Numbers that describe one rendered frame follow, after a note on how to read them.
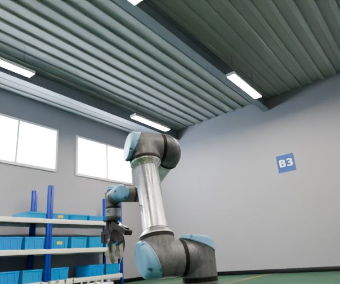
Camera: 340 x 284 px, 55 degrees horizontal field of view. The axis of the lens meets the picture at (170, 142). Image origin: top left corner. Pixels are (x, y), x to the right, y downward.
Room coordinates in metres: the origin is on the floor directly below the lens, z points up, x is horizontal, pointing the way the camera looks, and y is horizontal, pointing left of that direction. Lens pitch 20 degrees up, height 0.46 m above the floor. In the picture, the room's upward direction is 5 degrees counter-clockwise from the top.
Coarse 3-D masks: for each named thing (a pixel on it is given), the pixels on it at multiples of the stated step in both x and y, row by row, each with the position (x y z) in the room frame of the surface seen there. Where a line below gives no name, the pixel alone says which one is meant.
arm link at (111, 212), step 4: (108, 208) 1.59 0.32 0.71; (112, 208) 1.59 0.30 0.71; (116, 208) 1.60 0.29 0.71; (120, 208) 1.63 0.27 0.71; (108, 212) 1.60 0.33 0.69; (112, 212) 1.59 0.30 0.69; (116, 212) 1.60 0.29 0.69; (120, 212) 1.62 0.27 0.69; (108, 216) 1.60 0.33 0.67; (112, 216) 1.60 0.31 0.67; (116, 216) 1.60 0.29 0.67
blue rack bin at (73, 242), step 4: (68, 240) 6.53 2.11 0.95; (72, 240) 6.49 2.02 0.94; (76, 240) 6.56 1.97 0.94; (80, 240) 6.65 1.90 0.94; (84, 240) 6.72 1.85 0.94; (68, 244) 6.53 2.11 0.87; (72, 244) 6.50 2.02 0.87; (76, 244) 6.57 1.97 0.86; (80, 244) 6.65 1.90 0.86; (84, 244) 6.73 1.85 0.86
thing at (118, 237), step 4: (104, 220) 1.64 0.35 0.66; (108, 220) 1.62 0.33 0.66; (112, 220) 1.61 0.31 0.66; (116, 220) 1.63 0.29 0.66; (108, 224) 1.63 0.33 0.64; (108, 228) 1.63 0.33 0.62; (112, 228) 1.61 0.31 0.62; (104, 232) 1.62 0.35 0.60; (108, 232) 1.60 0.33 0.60; (112, 232) 1.59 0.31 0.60; (116, 232) 1.60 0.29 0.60; (104, 236) 1.62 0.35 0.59; (108, 236) 1.61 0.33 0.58; (112, 236) 1.58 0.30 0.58; (116, 236) 1.60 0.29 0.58; (120, 236) 1.62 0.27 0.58; (104, 240) 1.62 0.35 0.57; (116, 240) 1.60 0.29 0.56; (120, 240) 1.62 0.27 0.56
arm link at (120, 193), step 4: (120, 184) 1.49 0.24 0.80; (116, 188) 1.48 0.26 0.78; (120, 188) 1.48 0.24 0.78; (124, 188) 1.49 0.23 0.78; (128, 188) 1.53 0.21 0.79; (132, 188) 1.54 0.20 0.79; (112, 192) 1.50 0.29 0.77; (116, 192) 1.48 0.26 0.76; (120, 192) 1.48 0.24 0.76; (124, 192) 1.49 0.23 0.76; (128, 192) 1.50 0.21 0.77; (132, 192) 1.53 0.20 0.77; (108, 196) 1.56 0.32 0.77; (112, 196) 1.51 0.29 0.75; (116, 196) 1.48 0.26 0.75; (120, 196) 1.48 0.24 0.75; (124, 196) 1.49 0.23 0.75; (128, 196) 1.52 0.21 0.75; (132, 196) 1.53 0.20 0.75; (112, 200) 1.54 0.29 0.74; (116, 200) 1.51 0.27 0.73; (120, 200) 1.50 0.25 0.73; (124, 200) 1.53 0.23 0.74; (128, 200) 1.54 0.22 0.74; (132, 200) 1.55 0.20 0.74
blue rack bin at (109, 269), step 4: (108, 264) 7.20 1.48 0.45; (112, 264) 7.29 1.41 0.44; (116, 264) 7.38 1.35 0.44; (104, 268) 7.19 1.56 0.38; (108, 268) 7.21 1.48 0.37; (112, 268) 7.30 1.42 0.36; (116, 268) 7.39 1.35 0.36; (104, 272) 7.20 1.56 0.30; (108, 272) 7.21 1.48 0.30; (112, 272) 7.30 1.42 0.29; (116, 272) 7.39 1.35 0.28
